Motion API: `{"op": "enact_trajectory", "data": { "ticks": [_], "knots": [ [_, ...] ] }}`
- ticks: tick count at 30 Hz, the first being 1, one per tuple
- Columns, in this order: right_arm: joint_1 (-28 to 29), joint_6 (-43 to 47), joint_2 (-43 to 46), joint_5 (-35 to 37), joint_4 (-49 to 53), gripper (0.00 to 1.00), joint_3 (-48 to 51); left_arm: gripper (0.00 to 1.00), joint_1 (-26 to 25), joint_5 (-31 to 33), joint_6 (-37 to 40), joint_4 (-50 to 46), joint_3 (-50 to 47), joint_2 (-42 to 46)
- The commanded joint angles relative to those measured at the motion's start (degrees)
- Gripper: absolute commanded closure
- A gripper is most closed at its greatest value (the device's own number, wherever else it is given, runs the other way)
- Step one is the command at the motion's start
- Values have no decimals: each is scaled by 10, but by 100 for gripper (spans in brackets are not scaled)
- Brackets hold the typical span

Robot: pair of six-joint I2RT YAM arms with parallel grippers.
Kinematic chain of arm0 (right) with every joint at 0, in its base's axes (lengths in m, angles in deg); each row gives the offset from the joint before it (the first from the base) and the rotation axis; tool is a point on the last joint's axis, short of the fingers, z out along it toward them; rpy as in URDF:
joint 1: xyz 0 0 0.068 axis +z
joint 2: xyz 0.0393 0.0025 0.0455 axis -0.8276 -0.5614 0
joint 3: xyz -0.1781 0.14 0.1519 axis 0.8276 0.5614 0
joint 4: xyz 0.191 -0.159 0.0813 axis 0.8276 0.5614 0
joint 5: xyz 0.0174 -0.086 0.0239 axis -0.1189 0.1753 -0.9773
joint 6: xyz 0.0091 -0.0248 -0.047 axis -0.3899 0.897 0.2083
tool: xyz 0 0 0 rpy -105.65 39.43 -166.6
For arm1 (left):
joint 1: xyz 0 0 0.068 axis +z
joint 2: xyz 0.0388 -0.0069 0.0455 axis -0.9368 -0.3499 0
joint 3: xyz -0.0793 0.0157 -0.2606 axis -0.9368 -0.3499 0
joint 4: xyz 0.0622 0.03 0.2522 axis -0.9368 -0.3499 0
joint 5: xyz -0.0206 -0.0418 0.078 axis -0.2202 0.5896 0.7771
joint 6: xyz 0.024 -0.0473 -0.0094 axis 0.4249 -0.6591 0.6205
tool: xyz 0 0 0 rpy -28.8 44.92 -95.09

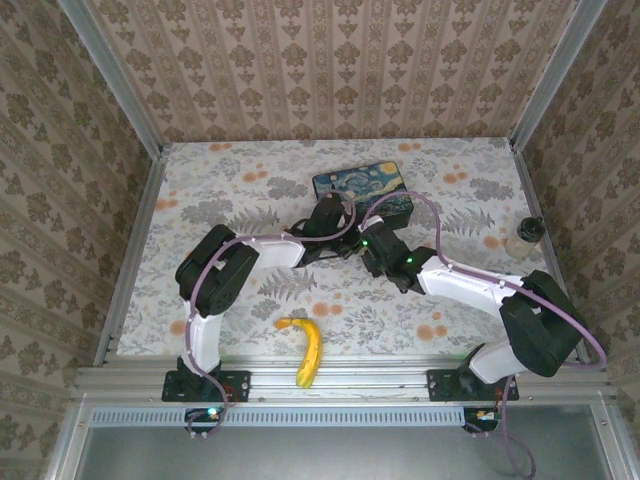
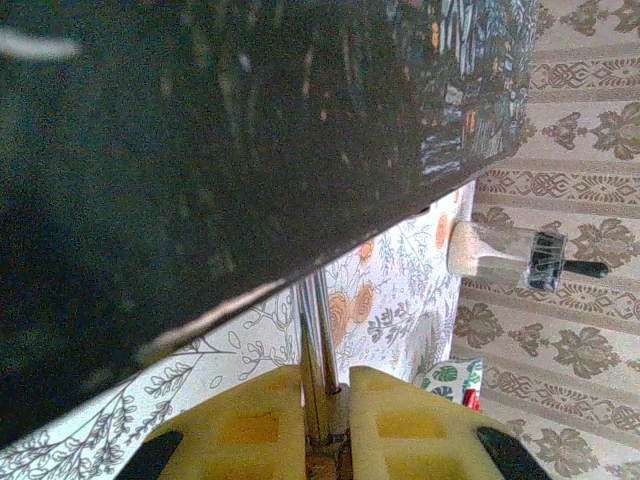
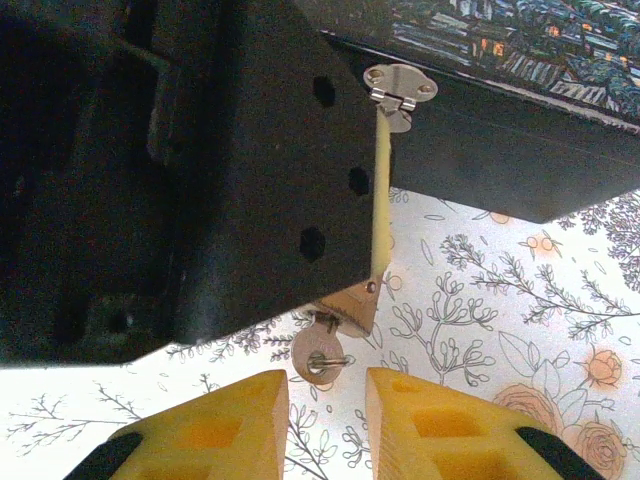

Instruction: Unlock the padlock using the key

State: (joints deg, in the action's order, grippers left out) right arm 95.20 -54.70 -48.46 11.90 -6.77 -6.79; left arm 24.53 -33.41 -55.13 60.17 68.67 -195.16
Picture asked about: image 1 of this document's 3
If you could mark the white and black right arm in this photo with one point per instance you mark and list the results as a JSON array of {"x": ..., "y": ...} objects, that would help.
[{"x": 460, "y": 280}]

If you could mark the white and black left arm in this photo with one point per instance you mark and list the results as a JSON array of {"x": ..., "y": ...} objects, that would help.
[{"x": 277, "y": 252}]

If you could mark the starry night print box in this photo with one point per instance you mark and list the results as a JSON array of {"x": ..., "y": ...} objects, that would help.
[{"x": 370, "y": 177}]

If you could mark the floral tablecloth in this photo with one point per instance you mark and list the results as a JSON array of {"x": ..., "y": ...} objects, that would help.
[{"x": 240, "y": 170}]

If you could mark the yellow banana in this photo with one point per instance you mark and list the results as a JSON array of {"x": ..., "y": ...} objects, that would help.
[{"x": 310, "y": 350}]

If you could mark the clear bottle with black lid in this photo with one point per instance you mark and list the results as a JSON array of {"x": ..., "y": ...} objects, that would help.
[{"x": 522, "y": 242}]

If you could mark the grey metal panel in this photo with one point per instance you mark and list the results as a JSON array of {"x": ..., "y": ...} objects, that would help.
[{"x": 325, "y": 455}]

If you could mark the aluminium frame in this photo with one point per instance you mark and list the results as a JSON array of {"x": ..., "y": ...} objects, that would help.
[{"x": 375, "y": 380}]

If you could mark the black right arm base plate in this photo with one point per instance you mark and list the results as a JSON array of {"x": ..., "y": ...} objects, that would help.
[{"x": 442, "y": 385}]

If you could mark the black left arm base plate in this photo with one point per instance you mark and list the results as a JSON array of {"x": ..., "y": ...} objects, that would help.
[{"x": 240, "y": 385}]

